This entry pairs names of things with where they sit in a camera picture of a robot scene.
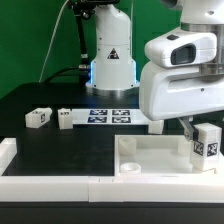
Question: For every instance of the white U-shaped fence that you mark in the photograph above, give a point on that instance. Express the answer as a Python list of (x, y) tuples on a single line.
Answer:
[(200, 188)]

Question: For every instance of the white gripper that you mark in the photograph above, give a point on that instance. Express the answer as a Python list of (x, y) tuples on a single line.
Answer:
[(166, 93)]

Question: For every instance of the white square tabletop tray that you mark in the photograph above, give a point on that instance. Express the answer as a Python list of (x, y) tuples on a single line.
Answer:
[(154, 155)]

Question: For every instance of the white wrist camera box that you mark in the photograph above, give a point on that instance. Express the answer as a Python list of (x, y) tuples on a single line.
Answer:
[(179, 48)]

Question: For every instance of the black camera stand pole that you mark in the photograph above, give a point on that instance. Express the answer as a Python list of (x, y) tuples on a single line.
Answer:
[(83, 10)]

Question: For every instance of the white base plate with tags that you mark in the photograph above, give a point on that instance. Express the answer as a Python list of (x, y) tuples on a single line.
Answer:
[(108, 117)]

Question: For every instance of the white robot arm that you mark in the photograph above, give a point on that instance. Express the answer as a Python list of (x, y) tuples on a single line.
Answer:
[(114, 72)]

